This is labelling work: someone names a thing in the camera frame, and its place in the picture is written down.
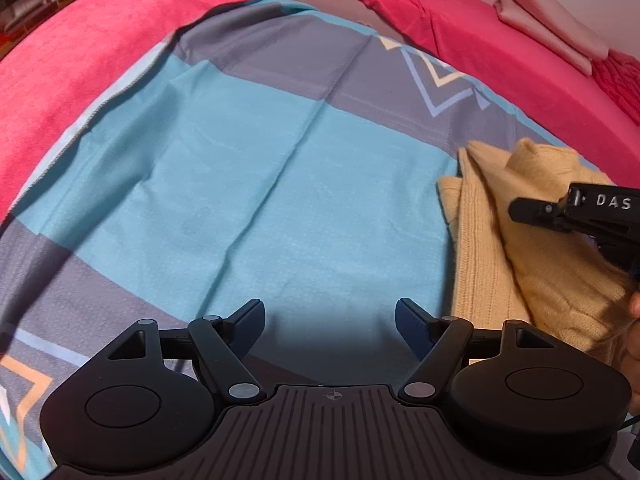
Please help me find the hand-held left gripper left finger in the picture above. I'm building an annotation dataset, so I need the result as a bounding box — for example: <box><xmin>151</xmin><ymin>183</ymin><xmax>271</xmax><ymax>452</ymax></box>
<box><xmin>107</xmin><ymin>299</ymin><xmax>266</xmax><ymax>405</ymax></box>

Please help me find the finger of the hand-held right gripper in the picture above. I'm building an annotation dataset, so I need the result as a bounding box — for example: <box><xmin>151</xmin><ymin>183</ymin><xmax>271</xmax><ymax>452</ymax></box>
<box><xmin>509</xmin><ymin>196</ymin><xmax>571</xmax><ymax>233</ymax></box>

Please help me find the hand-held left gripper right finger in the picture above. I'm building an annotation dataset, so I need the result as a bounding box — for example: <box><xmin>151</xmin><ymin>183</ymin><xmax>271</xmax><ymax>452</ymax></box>
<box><xmin>395</xmin><ymin>297</ymin><xmax>558</xmax><ymax>405</ymax></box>

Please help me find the yellow knit sweater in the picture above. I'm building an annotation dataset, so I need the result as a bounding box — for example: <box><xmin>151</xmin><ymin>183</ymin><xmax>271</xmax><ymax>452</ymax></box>
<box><xmin>437</xmin><ymin>138</ymin><xmax>640</xmax><ymax>366</ymax></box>

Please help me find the red knit cloth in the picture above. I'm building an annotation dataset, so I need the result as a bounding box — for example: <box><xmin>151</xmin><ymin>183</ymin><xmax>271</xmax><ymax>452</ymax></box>
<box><xmin>591</xmin><ymin>51</ymin><xmax>640</xmax><ymax>127</ymax></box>

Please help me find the red bed cover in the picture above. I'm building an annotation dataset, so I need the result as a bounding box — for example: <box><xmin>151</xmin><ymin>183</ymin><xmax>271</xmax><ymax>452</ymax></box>
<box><xmin>252</xmin><ymin>0</ymin><xmax>640</xmax><ymax>186</ymax></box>

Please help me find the blue grey patterned bedsheet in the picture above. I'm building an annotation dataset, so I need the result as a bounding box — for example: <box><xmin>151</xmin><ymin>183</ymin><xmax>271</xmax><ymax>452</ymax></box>
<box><xmin>0</xmin><ymin>0</ymin><xmax>616</xmax><ymax>480</ymax></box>

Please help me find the pink folded pillowcase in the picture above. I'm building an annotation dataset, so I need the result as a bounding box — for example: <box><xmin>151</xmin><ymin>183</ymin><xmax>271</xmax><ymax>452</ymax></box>
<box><xmin>494</xmin><ymin>0</ymin><xmax>611</xmax><ymax>77</ymax></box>

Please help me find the pink fleece blanket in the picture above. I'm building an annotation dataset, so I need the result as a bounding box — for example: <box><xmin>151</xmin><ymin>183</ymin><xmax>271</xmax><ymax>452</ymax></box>
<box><xmin>0</xmin><ymin>0</ymin><xmax>266</xmax><ymax>226</ymax></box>

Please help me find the grey mattress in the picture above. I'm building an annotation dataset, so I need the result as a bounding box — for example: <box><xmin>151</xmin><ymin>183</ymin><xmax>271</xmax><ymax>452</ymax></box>
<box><xmin>245</xmin><ymin>0</ymin><xmax>401</xmax><ymax>47</ymax></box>

